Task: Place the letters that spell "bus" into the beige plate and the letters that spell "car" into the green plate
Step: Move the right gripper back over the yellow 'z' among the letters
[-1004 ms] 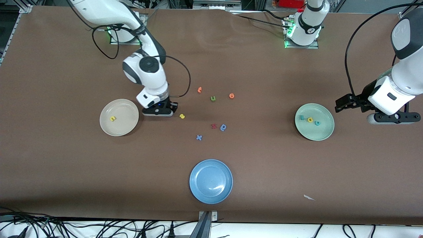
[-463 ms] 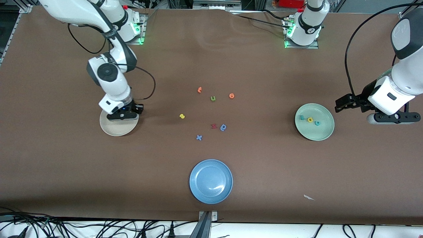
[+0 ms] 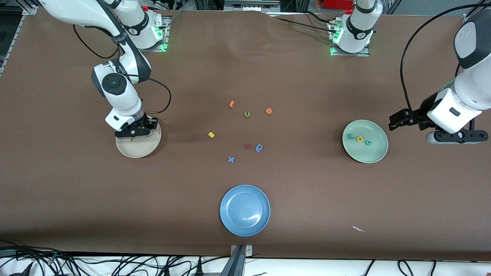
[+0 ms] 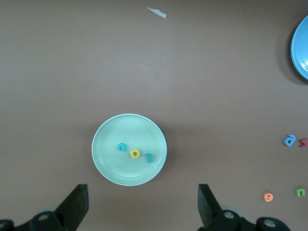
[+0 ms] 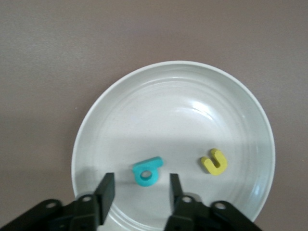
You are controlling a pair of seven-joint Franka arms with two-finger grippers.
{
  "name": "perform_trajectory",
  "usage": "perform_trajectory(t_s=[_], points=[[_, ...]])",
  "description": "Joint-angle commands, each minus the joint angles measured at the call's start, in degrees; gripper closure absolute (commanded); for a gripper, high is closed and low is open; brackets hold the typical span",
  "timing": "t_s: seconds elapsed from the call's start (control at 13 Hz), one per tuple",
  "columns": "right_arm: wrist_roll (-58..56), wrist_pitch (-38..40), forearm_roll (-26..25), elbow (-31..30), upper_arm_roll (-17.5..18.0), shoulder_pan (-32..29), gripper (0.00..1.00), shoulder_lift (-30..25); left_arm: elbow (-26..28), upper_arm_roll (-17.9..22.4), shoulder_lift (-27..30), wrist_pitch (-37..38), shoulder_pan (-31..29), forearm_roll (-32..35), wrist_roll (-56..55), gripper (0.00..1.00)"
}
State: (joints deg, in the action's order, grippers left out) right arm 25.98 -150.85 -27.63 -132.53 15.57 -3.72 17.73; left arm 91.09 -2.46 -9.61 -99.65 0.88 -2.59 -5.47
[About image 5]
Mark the beige ceramic plate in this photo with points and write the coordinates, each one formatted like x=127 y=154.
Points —
x=173 y=115

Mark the yellow foam letter u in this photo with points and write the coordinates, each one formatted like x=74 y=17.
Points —
x=211 y=168

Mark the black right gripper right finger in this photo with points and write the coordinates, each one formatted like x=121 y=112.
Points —
x=175 y=192

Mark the teal foam letter b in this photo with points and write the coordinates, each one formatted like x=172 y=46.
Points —
x=139 y=179

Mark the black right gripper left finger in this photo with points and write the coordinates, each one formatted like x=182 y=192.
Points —
x=106 y=192

